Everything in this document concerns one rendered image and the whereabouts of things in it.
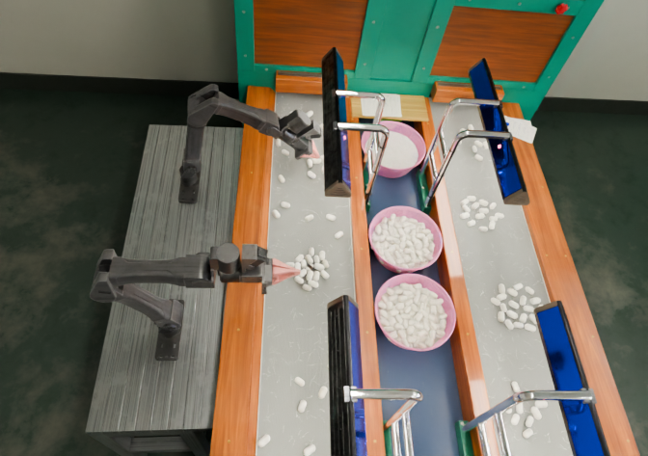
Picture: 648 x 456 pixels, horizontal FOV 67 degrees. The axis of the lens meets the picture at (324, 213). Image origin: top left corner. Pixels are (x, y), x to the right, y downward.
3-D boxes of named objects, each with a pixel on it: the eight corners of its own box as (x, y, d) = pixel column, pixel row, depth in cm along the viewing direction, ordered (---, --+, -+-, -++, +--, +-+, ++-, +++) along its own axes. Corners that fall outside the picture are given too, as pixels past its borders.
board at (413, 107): (351, 117, 206) (352, 115, 205) (350, 93, 215) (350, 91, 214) (428, 121, 209) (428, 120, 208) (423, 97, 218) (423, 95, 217)
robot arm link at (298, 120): (309, 112, 176) (285, 95, 168) (311, 129, 171) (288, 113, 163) (285, 129, 182) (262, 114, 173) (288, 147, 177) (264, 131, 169)
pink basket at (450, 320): (372, 359, 158) (378, 349, 150) (366, 284, 173) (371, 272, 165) (452, 361, 160) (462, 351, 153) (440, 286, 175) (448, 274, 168)
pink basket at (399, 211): (383, 291, 172) (389, 279, 164) (353, 230, 185) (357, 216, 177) (447, 269, 180) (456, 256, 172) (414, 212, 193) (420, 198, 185)
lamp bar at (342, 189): (324, 197, 147) (327, 182, 141) (321, 62, 182) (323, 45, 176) (350, 198, 148) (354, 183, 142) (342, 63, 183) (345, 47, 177)
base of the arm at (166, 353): (181, 290, 157) (159, 290, 156) (174, 352, 146) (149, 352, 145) (185, 301, 163) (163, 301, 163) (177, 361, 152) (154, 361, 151)
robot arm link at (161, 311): (187, 307, 151) (109, 262, 126) (184, 327, 147) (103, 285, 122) (171, 310, 153) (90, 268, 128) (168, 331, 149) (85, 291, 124)
